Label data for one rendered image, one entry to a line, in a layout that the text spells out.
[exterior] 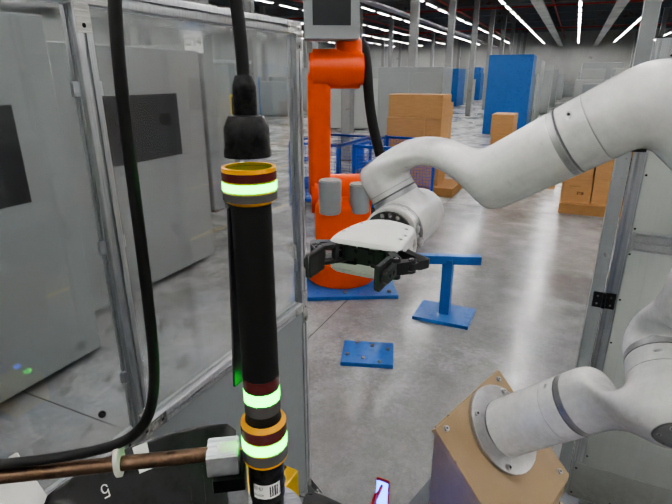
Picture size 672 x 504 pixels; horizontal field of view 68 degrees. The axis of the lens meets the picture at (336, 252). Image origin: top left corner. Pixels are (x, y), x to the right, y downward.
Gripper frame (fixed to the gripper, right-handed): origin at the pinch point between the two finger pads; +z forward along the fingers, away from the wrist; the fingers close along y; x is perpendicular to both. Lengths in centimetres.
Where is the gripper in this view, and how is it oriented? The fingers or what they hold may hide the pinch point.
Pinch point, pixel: (344, 270)
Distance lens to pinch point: 60.2
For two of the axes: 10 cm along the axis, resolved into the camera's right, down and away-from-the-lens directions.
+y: -9.0, -1.5, 4.2
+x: 0.0, -9.4, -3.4
